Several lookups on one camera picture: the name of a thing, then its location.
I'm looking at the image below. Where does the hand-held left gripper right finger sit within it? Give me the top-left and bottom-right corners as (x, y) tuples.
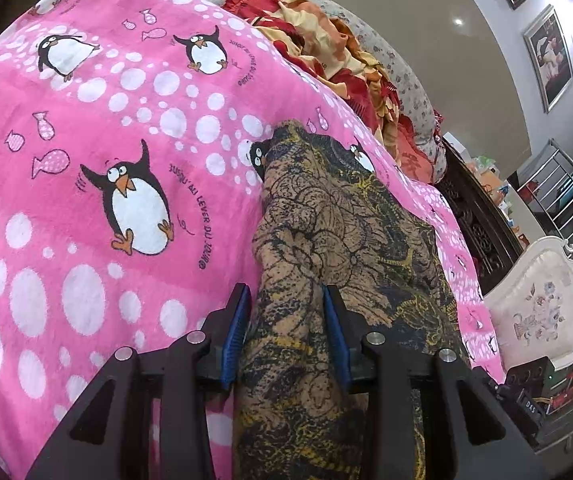
(322, 284), (550, 480)

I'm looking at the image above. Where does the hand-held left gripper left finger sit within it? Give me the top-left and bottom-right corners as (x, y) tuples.
(26, 283), (252, 480)

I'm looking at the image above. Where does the brown patterned garment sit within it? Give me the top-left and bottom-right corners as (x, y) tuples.
(234, 119), (470, 480)

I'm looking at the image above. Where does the white ornate floral chair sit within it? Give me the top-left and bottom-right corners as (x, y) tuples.
(481, 235), (573, 376)

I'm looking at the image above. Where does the dark wooden headboard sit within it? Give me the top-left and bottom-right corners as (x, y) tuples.
(437, 135), (527, 296)

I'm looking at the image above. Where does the grey floral pillow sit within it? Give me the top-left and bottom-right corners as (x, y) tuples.
(204, 0), (447, 181)

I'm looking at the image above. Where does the pink penguin print blanket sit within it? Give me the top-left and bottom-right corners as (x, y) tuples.
(0, 0), (507, 480)

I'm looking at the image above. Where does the red orange floral quilt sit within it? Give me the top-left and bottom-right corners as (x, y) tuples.
(221, 0), (437, 183)

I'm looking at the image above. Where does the large framed portrait picture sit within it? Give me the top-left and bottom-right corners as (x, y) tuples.
(523, 5), (573, 113)

